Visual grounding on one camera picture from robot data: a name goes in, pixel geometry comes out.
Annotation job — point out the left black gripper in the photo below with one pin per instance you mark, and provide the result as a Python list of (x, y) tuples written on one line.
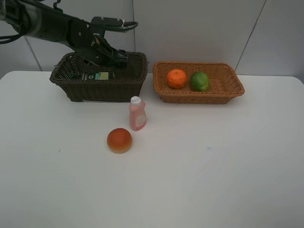
[(89, 43)]

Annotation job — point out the dark green pump bottle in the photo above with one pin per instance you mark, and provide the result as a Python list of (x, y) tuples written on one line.
[(98, 76)]

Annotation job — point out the pink dish soap bottle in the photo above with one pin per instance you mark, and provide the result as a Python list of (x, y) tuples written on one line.
[(137, 114)]

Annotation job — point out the orange tangerine fruit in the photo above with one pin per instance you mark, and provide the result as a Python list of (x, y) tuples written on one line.
[(176, 79)]

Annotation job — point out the red orange round bun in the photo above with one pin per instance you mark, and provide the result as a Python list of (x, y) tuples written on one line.
[(119, 140)]

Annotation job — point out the green lime fruit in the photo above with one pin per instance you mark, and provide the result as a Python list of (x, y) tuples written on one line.
[(199, 82)]

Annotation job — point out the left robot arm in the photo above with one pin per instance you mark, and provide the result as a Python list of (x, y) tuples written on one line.
[(33, 19)]

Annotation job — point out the dark brown wicker basket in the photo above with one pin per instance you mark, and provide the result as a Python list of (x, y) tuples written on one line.
[(127, 83)]

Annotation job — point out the light orange wicker basket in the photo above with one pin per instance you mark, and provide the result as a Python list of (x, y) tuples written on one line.
[(224, 84)]

